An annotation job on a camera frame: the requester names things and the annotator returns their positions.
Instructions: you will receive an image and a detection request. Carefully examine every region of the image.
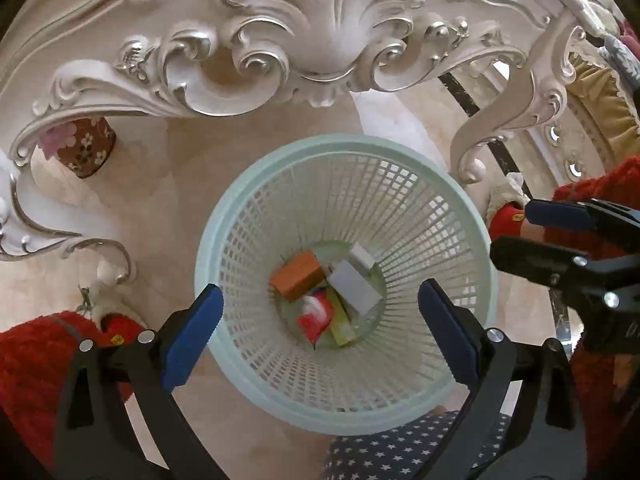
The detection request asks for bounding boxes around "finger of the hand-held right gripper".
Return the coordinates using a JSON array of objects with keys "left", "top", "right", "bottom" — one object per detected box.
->
[
  {"left": 490, "top": 235, "right": 640, "bottom": 312},
  {"left": 525, "top": 199, "right": 640, "bottom": 250}
]

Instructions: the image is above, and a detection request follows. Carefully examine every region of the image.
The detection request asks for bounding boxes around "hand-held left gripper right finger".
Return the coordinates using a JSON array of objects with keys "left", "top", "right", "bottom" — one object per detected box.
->
[{"left": 412, "top": 279, "right": 588, "bottom": 480}]

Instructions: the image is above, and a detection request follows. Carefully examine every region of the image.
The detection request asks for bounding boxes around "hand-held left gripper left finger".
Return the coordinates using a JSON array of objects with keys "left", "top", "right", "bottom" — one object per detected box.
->
[{"left": 52, "top": 284, "right": 231, "bottom": 480}]

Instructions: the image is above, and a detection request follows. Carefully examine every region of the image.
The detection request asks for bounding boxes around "light green plastic basket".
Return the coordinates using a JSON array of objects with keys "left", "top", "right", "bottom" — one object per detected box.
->
[{"left": 195, "top": 133, "right": 499, "bottom": 436}]

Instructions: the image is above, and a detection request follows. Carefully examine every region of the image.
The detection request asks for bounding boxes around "person's right leg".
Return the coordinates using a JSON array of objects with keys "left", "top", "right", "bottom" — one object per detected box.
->
[{"left": 547, "top": 155, "right": 640, "bottom": 480}]

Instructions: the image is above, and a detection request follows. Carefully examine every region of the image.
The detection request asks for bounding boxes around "person's leg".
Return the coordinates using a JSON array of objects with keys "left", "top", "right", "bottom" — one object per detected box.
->
[
  {"left": 0, "top": 310, "right": 133, "bottom": 466},
  {"left": 547, "top": 155, "right": 640, "bottom": 480}
]

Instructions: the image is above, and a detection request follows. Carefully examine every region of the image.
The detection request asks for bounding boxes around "red fur-trimmed slipper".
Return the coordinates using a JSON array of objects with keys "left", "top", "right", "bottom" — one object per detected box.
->
[
  {"left": 486, "top": 174, "right": 532, "bottom": 242},
  {"left": 91, "top": 284, "right": 152, "bottom": 348}
]

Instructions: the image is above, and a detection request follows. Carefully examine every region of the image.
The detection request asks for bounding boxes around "ornate beige sofa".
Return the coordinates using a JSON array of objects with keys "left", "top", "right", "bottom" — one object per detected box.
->
[{"left": 525, "top": 0, "right": 640, "bottom": 191}]

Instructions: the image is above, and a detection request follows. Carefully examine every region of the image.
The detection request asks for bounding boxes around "grey white box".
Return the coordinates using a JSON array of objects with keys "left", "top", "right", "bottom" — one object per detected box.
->
[{"left": 327, "top": 259, "right": 383, "bottom": 317}]

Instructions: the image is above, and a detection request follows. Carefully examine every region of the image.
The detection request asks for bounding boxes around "yellow green box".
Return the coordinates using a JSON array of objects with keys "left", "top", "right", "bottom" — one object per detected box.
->
[{"left": 327, "top": 300, "right": 358, "bottom": 347}]

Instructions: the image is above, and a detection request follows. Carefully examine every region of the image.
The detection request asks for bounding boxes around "orange box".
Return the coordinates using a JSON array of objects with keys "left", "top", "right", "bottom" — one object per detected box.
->
[{"left": 270, "top": 251, "right": 325, "bottom": 302}]

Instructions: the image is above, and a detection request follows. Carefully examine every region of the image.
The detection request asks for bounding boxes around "small white box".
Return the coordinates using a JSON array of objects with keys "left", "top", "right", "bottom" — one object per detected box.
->
[{"left": 348, "top": 242, "right": 377, "bottom": 272}]

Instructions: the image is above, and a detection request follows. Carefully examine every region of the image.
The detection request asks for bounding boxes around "red white wrapper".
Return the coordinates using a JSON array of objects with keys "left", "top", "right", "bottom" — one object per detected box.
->
[{"left": 297, "top": 287, "right": 337, "bottom": 346}]

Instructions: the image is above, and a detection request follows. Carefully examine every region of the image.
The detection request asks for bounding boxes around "gold lace-edged cushion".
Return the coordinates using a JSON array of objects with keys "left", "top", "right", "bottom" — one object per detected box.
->
[{"left": 567, "top": 51, "right": 640, "bottom": 137}]

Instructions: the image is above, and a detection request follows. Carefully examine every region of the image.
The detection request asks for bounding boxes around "navy star-print cloth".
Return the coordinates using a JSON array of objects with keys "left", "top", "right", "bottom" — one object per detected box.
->
[{"left": 324, "top": 407, "right": 508, "bottom": 480}]

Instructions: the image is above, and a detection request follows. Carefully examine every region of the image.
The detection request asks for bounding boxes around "person's left leg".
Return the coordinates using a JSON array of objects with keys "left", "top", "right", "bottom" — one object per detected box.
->
[{"left": 0, "top": 310, "right": 133, "bottom": 466}]

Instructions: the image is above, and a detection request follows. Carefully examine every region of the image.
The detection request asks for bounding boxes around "maroon floral pot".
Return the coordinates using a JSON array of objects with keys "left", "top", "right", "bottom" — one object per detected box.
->
[{"left": 39, "top": 116, "right": 117, "bottom": 179}]

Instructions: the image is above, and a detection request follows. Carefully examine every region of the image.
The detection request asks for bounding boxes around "white carved table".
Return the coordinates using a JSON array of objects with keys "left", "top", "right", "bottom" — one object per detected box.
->
[{"left": 0, "top": 0, "right": 591, "bottom": 281}]

